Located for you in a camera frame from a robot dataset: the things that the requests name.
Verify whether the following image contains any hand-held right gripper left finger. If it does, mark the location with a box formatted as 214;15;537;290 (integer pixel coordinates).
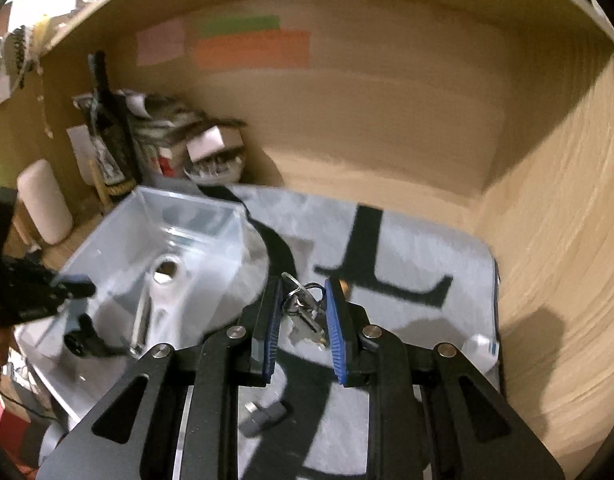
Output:
37;276;284;480

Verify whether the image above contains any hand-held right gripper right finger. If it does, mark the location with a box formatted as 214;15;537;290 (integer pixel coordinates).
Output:
324;277;568;480

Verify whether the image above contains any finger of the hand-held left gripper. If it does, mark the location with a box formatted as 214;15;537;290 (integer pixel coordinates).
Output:
50;274;97;306
63;314;108;358

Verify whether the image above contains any silver key bunch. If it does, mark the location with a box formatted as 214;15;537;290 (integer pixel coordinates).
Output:
281;272;327;348

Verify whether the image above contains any white handheld device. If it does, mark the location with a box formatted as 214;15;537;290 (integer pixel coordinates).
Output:
146;255;193;346

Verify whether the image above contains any clear plastic storage bin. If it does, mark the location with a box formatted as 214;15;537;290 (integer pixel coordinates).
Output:
14;185;268;426

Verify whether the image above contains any small dark plug adapter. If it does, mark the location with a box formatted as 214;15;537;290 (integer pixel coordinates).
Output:
238;400;288;438

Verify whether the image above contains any beige wooden stick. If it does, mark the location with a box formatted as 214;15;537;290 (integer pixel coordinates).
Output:
90;160;113;206

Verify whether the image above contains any red object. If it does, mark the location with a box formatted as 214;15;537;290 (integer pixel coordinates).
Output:
0;392;25;448

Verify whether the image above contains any grey mat with black letters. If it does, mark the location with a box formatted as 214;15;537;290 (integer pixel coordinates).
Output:
34;184;502;478

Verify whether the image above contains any handwritten white note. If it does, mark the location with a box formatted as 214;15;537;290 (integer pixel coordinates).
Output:
67;125;95;181

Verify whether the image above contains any dark wine bottle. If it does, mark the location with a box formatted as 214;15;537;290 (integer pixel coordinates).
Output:
87;51;138;188

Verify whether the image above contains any stack of books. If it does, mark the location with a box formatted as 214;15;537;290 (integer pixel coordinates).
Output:
130;95;208;181

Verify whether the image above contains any small open cardboard box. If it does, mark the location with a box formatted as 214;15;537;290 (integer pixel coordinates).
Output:
186;120;245;163

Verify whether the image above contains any crumpled white paper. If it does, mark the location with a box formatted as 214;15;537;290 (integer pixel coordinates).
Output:
114;90;148;118

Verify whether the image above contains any pink sticky note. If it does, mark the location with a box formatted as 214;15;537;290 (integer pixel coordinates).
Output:
136;19;188;67

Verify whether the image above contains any green sticky note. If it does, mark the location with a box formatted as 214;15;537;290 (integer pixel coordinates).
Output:
196;15;281;38

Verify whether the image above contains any hanging beaded string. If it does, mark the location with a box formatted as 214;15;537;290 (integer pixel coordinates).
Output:
37;72;55;138

